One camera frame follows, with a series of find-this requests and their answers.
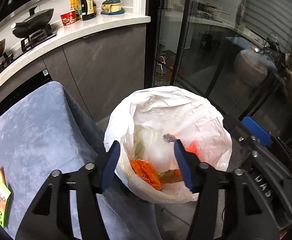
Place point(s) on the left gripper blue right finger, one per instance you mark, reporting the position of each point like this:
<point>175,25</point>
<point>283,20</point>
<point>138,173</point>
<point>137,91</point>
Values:
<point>189,166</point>

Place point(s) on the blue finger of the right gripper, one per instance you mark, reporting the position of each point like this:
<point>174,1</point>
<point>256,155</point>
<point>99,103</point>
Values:
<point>256,130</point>

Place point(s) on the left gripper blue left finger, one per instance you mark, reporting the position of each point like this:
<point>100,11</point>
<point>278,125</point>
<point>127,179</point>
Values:
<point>106,164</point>

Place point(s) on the red plastic wrapper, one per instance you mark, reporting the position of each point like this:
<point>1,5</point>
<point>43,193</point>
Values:
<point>193,148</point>

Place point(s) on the yellow green tissue packet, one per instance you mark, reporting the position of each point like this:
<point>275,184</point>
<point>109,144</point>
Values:
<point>171,176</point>

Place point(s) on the orange snack bag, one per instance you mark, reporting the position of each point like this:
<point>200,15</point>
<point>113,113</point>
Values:
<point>146,172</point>

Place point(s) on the white lined trash bin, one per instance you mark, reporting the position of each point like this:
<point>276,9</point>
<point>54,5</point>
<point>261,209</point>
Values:
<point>147,123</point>

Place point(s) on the steel wool scrubber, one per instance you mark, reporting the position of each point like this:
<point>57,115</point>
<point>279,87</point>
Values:
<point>169,138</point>

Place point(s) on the built-in black oven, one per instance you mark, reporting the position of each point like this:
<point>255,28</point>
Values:
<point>24,89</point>

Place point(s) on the green cardboard box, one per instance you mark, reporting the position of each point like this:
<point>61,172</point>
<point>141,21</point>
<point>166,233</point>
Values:
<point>5,194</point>

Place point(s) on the black gas stove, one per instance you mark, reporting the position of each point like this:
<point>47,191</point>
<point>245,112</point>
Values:
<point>7,57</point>

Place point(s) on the red instant noodle cup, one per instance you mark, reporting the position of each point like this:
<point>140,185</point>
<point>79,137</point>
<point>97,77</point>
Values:
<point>69,17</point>

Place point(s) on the dark soy sauce bottle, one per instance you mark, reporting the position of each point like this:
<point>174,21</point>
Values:
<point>88,9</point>

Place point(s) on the black wok with lid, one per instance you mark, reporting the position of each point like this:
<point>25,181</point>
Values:
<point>36,21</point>

